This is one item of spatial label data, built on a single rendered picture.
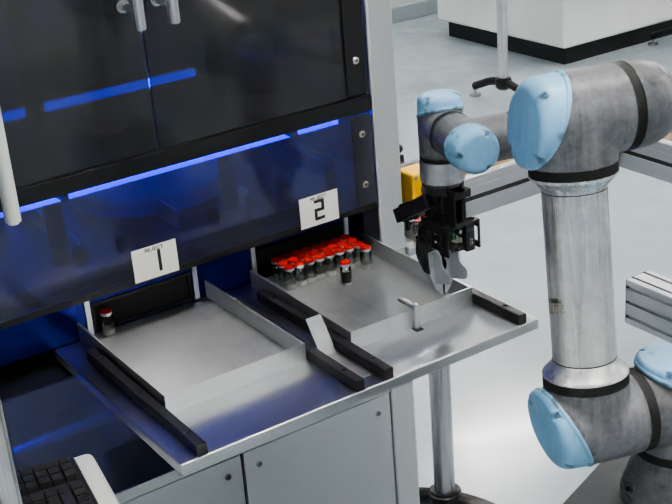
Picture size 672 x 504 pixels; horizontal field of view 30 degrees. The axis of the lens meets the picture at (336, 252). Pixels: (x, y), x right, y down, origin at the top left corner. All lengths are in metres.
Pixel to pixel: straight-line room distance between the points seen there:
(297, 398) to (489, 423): 1.64
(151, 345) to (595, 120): 0.96
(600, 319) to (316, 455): 1.01
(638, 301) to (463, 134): 1.27
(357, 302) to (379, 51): 0.46
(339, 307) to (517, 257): 2.38
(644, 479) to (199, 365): 0.75
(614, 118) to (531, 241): 3.14
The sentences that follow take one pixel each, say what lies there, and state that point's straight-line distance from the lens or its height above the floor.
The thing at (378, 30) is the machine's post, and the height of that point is 1.33.
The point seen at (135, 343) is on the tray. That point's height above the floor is 0.88.
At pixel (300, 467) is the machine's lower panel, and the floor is 0.49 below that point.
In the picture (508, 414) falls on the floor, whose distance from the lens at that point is 3.62.
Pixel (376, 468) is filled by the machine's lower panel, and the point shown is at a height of 0.41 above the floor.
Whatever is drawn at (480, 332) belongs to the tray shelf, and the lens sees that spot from 2.15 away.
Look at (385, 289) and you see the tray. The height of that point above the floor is 0.88.
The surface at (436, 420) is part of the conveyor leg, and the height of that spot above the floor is 0.34.
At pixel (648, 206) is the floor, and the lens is 5.05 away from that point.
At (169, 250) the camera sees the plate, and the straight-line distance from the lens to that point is 2.19.
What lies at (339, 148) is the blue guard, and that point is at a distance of 2.33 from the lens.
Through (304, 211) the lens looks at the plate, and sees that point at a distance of 2.32.
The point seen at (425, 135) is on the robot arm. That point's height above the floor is 1.23.
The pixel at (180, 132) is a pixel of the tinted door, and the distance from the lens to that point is 2.16.
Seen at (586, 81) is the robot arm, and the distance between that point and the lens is 1.60.
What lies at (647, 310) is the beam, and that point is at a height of 0.48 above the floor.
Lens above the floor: 1.87
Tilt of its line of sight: 23 degrees down
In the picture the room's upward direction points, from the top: 5 degrees counter-clockwise
